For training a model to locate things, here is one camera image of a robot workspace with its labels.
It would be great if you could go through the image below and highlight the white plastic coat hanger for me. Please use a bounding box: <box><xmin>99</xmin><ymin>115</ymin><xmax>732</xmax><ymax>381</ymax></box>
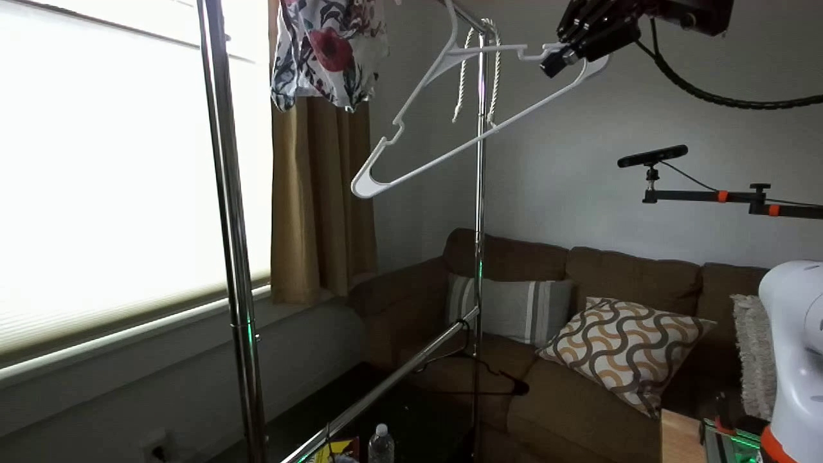
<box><xmin>350</xmin><ymin>0</ymin><xmax>611</xmax><ymax>199</ymax></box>

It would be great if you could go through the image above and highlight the floral print garment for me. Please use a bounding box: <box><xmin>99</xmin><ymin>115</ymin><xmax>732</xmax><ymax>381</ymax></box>
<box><xmin>269</xmin><ymin>0</ymin><xmax>390</xmax><ymax>114</ymax></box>

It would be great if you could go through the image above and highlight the grey striped pillow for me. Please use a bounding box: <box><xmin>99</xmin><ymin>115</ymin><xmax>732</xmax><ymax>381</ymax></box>
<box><xmin>446</xmin><ymin>273</ymin><xmax>574</xmax><ymax>349</ymax></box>

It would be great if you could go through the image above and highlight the wavy pattern pillow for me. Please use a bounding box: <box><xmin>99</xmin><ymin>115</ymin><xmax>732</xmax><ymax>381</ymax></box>
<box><xmin>536</xmin><ymin>296</ymin><xmax>718</xmax><ymax>419</ymax></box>

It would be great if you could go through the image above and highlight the tan curtain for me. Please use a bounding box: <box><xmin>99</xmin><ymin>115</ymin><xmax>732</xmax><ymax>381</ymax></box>
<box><xmin>269</xmin><ymin>95</ymin><xmax>379</xmax><ymax>305</ymax></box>

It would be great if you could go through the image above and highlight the shaggy cream pillow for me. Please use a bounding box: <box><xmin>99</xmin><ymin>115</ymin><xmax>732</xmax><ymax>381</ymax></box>
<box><xmin>729</xmin><ymin>293</ymin><xmax>779</xmax><ymax>422</ymax></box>

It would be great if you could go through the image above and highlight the brown sofa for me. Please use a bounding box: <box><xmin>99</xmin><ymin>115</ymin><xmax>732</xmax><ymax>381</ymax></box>
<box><xmin>347</xmin><ymin>228</ymin><xmax>775</xmax><ymax>463</ymax></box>

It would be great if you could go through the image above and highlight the wooden side table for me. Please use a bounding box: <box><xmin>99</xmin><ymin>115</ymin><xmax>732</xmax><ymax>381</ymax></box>
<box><xmin>660</xmin><ymin>408</ymin><xmax>708</xmax><ymax>463</ymax></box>

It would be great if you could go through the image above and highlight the chrome clothes rack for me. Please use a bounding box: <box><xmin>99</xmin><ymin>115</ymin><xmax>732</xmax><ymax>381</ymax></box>
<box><xmin>195</xmin><ymin>0</ymin><xmax>500</xmax><ymax>463</ymax></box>

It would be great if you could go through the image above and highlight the clear water bottle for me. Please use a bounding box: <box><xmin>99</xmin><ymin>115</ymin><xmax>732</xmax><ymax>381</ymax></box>
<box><xmin>368</xmin><ymin>422</ymin><xmax>396</xmax><ymax>463</ymax></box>

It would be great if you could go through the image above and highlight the yellow packet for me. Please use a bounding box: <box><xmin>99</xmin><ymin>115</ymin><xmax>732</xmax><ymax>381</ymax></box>
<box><xmin>314</xmin><ymin>437</ymin><xmax>361</xmax><ymax>463</ymax></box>

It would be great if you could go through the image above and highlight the window with white blind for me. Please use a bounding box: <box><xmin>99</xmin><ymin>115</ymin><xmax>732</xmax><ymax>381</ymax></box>
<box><xmin>0</xmin><ymin>0</ymin><xmax>275</xmax><ymax>388</ymax></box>

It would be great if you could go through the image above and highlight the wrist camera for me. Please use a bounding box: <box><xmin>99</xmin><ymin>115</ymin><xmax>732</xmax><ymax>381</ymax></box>
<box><xmin>655</xmin><ymin>0</ymin><xmax>735</xmax><ymax>37</ymax></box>

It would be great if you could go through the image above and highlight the camera on mount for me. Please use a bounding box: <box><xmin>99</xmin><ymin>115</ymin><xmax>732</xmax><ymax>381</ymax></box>
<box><xmin>617</xmin><ymin>144</ymin><xmax>823</xmax><ymax>220</ymax></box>

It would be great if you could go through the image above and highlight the white rope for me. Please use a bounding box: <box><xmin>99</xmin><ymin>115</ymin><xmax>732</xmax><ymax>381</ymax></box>
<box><xmin>451</xmin><ymin>17</ymin><xmax>502</xmax><ymax>127</ymax></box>

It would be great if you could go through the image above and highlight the black cable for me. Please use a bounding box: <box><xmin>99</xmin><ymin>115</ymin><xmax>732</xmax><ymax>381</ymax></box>
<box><xmin>415</xmin><ymin>318</ymin><xmax>530</xmax><ymax>397</ymax></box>

